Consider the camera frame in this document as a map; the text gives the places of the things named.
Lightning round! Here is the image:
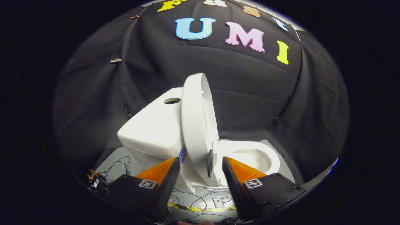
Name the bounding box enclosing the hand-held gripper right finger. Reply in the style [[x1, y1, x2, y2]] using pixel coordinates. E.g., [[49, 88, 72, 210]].
[[222, 156, 306, 221]]

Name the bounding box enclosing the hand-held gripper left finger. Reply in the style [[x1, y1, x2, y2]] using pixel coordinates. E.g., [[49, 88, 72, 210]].
[[105, 157, 181, 222]]

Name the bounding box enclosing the black round lid lift tab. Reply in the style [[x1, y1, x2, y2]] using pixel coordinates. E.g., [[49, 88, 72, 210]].
[[207, 149, 217, 178]]

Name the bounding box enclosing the white toilet lid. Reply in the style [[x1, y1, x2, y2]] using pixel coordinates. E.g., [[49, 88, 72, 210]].
[[181, 73, 219, 188]]

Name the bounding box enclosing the white toilet seat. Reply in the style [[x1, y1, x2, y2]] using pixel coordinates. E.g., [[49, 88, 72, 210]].
[[216, 140, 281, 182]]

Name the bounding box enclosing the white toilet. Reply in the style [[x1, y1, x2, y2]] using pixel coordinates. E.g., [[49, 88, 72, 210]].
[[117, 87, 281, 193]]

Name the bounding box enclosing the yellow black floor tape strip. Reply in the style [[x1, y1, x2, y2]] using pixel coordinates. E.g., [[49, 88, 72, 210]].
[[167, 202, 237, 213]]

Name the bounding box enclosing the small orange white gadget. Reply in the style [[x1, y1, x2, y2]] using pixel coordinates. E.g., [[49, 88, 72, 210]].
[[87, 169, 108, 190]]

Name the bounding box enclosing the black backdrop cloth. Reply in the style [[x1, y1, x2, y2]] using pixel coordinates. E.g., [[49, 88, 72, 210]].
[[52, 0, 350, 188]]

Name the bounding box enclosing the tangle of black cables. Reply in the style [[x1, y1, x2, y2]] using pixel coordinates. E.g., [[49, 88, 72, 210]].
[[167, 188, 234, 221]]

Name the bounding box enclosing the black looped cable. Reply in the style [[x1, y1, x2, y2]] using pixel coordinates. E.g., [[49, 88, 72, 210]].
[[104, 155, 131, 178]]

